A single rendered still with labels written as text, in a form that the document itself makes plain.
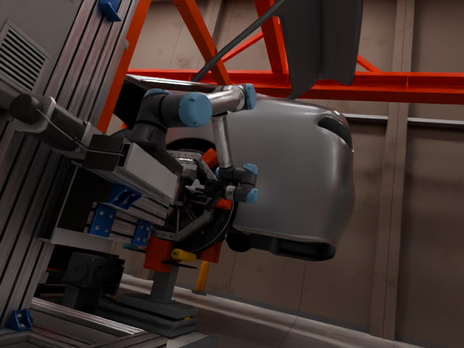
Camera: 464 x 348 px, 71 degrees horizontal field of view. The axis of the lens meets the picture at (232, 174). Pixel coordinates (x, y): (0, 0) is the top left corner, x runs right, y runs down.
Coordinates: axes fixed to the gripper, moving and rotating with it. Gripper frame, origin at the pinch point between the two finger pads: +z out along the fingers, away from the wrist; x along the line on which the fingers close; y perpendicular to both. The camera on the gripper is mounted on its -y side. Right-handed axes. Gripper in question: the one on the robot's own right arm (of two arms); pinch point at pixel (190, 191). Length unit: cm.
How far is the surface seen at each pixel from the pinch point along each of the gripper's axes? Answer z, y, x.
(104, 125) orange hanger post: 69, 34, -2
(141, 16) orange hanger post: 69, 117, -1
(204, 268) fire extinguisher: 121, -42, -372
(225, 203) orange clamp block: -13.2, 0.6, -20.5
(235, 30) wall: 188, 477, -412
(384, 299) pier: -155, -29, -402
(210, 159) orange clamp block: 2.2, 25.5, -20.4
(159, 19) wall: 393, 510, -407
